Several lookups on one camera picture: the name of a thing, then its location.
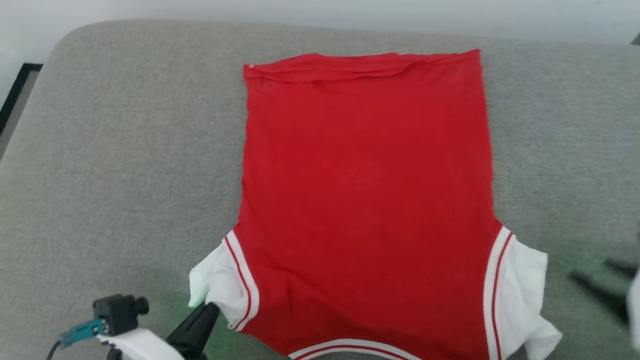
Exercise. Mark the red and white t-shirt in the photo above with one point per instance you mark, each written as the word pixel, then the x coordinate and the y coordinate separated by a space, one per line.
pixel 370 200

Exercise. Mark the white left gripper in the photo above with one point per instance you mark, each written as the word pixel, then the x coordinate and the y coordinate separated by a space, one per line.
pixel 140 346

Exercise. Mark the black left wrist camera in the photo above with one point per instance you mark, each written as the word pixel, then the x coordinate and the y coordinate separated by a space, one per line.
pixel 117 312

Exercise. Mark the black floor frame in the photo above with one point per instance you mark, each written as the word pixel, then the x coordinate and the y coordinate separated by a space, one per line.
pixel 17 87

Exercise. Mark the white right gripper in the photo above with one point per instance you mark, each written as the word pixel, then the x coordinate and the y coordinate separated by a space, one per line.
pixel 636 310

